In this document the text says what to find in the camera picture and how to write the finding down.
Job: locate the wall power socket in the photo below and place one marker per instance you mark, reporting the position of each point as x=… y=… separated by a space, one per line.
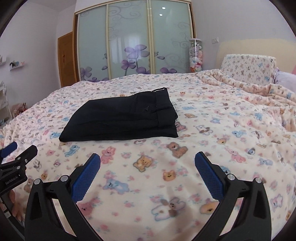
x=215 y=41

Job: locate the sliding glass wardrobe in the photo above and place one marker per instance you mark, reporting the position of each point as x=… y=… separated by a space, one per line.
x=119 y=38

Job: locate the purple pillow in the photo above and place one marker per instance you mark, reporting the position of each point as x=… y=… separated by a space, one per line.
x=285 y=79

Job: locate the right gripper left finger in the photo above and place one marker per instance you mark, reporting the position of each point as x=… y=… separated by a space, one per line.
x=42 y=221

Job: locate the teddy bear print blanket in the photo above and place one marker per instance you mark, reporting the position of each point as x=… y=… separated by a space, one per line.
x=149 y=188

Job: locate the wooden door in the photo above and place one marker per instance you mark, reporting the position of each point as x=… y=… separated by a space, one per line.
x=65 y=60

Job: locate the plush toy tube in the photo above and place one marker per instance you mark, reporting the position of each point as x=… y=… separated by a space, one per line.
x=195 y=55

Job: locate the cream headboard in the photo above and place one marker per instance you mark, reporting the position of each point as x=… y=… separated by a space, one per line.
x=282 y=50

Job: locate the black pants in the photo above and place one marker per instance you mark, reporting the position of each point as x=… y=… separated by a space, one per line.
x=145 y=114

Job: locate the white wall shelf right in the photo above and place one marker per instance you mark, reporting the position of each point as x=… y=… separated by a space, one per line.
x=16 y=64

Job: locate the left hand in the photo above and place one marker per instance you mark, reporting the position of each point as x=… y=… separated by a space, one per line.
x=17 y=210

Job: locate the bear print pillow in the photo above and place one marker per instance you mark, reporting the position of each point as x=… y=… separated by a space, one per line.
x=248 y=68

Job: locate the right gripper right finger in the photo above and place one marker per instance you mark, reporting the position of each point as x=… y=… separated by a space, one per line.
x=253 y=222

